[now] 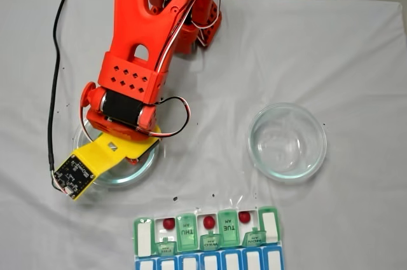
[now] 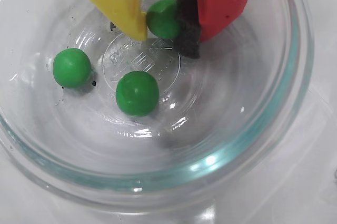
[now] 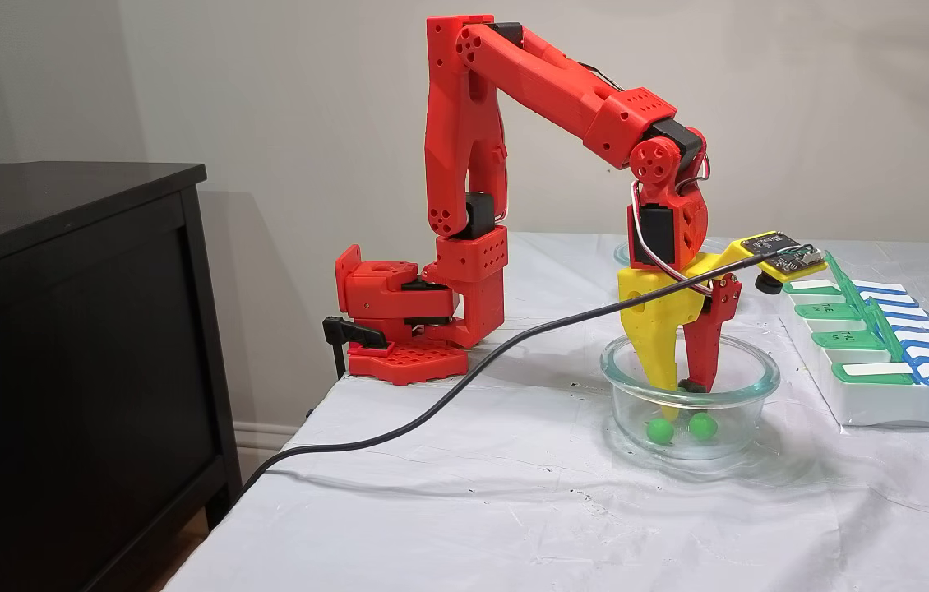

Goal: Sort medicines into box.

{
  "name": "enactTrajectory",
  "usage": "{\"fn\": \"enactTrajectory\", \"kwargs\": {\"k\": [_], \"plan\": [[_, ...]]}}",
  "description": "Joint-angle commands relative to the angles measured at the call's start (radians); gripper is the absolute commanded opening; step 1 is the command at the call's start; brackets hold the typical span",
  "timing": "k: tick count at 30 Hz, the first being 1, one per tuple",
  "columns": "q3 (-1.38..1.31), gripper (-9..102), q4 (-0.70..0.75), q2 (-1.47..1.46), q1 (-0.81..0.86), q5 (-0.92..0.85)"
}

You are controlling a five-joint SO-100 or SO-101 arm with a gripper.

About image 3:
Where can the white tablecloth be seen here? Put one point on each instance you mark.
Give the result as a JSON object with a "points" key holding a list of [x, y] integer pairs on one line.
{"points": [[473, 510]]}

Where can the green ball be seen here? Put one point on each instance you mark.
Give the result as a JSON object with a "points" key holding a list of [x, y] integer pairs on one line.
{"points": [[660, 430], [703, 425]]}

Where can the glass bowl for red balls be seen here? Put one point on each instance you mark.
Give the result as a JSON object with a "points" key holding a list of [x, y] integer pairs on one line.
{"points": [[621, 255]]}

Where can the weekly pill organizer box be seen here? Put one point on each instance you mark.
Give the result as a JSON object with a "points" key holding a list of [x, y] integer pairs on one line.
{"points": [[884, 411]]}

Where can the glass bowl for green balls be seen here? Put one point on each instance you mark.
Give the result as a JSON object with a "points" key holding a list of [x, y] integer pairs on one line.
{"points": [[748, 411]]}

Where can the black wooden cabinet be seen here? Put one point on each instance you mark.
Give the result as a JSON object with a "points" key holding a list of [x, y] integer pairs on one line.
{"points": [[62, 370]]}

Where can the white baseboard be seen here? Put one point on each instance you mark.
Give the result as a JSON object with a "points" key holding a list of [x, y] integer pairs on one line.
{"points": [[263, 440]]}

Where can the black table clamp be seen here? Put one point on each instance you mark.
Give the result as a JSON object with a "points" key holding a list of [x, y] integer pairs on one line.
{"points": [[353, 331]]}

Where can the black camera board yellow mount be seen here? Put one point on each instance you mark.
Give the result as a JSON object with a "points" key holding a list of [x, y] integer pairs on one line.
{"points": [[777, 245]]}

